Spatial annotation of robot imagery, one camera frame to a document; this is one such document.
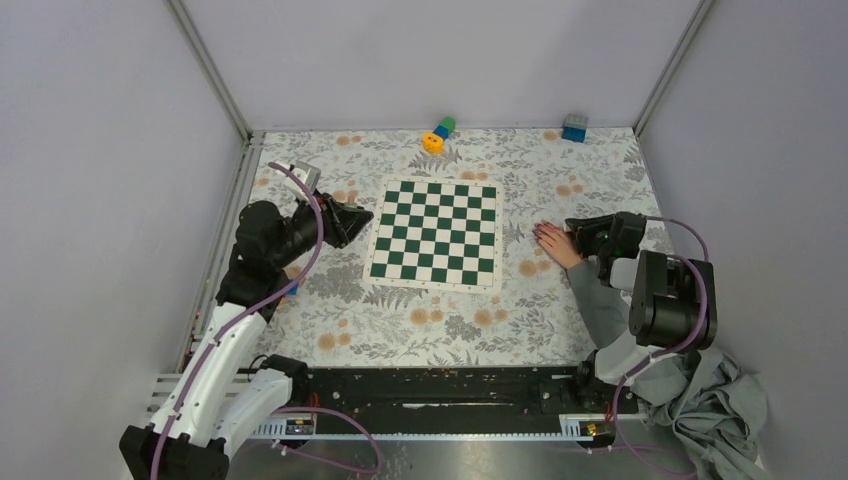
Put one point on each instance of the blue grey toy brick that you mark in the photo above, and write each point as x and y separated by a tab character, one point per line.
575	127

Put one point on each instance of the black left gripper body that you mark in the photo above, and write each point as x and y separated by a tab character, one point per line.
330	216

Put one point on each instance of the blue green toy block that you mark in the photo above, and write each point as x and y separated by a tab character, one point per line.
445	127

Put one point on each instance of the grey cloth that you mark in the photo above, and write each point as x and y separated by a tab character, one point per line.
713	408

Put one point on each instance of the person's hand painted nails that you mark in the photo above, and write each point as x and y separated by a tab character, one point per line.
557	244

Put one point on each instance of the orange round toy brick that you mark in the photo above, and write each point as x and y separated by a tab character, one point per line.
432	143

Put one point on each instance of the grey sleeved forearm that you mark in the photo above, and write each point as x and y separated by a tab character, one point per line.
603	309

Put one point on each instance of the green white chessboard mat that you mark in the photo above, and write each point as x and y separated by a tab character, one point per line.
437	234

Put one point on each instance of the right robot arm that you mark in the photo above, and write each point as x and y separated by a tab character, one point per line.
672	310

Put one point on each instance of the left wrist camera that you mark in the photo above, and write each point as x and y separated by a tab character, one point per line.
299	178

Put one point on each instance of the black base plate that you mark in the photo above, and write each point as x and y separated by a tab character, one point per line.
427	403

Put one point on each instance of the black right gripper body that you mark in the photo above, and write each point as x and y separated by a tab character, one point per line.
592	236

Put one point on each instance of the aluminium frame rail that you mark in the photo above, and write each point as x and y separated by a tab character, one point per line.
236	197

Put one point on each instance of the floral tablecloth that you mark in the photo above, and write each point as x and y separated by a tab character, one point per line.
337	319

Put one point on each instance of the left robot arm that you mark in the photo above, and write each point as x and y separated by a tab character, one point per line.
196	431

